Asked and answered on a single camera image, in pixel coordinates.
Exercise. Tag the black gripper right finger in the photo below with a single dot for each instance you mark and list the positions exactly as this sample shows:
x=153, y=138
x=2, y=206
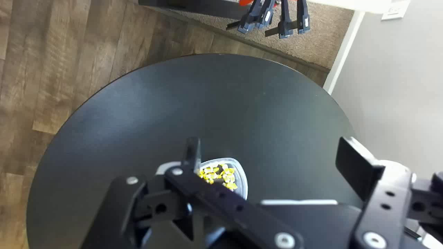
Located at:
x=388, y=208

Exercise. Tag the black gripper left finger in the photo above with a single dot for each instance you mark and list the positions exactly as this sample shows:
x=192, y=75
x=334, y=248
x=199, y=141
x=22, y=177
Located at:
x=217, y=216

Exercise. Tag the yellow food pieces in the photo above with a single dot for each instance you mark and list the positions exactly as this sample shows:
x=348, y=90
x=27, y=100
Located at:
x=217, y=174

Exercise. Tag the clear plastic bowl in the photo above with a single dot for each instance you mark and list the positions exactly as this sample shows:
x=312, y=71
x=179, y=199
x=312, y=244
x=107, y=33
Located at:
x=242, y=177

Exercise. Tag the white wall outlet plate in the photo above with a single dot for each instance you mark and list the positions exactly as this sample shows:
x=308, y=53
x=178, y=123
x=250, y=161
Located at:
x=395, y=8

